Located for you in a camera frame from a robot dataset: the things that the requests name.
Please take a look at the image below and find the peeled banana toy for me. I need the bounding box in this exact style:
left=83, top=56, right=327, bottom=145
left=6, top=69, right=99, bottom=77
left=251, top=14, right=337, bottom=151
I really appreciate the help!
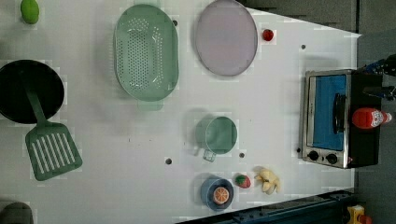
left=255, top=168, right=280, bottom=195

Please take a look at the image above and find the green plastic cup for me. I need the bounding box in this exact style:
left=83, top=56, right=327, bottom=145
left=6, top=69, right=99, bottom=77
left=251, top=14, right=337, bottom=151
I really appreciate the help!
left=195, top=116, right=238, bottom=162

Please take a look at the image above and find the red plush ketchup bottle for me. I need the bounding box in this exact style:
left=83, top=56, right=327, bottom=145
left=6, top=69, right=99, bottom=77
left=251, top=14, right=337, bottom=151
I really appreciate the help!
left=352, top=107, right=392, bottom=130

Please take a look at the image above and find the lilac round plate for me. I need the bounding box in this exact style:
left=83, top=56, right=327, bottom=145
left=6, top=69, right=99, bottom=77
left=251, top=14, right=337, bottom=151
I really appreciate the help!
left=194, top=0, right=258, bottom=77

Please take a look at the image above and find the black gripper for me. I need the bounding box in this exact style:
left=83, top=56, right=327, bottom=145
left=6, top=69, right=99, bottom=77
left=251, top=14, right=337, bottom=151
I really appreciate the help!
left=363, top=54, right=396, bottom=101

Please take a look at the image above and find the black frying pan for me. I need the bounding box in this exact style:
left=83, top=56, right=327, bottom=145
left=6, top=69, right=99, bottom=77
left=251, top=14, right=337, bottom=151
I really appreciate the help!
left=0, top=60, right=64, bottom=124

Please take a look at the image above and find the yellow red clamp object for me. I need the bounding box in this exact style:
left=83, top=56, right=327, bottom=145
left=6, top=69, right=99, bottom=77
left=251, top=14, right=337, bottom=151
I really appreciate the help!
left=347, top=205, right=373, bottom=224

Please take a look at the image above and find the blue metal frame rail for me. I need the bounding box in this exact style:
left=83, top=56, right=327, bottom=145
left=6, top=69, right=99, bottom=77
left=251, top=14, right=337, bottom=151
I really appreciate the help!
left=178, top=190, right=357, bottom=224

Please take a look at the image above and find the green slotted spatula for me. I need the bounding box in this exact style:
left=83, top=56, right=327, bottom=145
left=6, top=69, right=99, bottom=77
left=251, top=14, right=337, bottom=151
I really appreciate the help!
left=25, top=91, right=83, bottom=181

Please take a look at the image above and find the red green strawberry toy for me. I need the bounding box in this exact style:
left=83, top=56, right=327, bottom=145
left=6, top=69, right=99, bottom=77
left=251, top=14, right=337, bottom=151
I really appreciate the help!
left=234, top=175, right=251, bottom=189

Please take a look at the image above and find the orange slice toy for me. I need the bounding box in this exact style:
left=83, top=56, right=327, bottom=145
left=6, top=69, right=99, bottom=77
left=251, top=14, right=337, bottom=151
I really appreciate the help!
left=213, top=187, right=230, bottom=205

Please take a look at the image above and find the grey object at corner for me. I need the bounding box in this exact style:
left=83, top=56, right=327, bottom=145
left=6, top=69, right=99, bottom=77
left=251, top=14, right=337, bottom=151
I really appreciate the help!
left=0, top=203, right=34, bottom=224

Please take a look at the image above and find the silver toaster oven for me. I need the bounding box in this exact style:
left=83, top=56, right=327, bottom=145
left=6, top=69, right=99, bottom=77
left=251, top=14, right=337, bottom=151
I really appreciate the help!
left=302, top=69, right=383, bottom=169

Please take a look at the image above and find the green lime toy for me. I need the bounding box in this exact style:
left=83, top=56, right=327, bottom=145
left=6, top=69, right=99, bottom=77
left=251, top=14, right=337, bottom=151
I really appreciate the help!
left=21, top=0, right=39, bottom=24

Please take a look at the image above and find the green perforated colander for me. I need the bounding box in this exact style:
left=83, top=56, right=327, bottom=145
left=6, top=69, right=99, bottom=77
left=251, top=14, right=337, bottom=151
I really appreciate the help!
left=114, top=4, right=179, bottom=102

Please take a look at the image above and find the small red strawberry toy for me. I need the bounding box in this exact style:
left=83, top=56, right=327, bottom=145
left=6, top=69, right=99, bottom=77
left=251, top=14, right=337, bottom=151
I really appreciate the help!
left=262, top=29, right=274, bottom=41

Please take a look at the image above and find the blue bowl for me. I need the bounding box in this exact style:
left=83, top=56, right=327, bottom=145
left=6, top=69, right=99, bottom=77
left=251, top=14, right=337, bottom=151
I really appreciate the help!
left=200, top=175, right=233, bottom=212

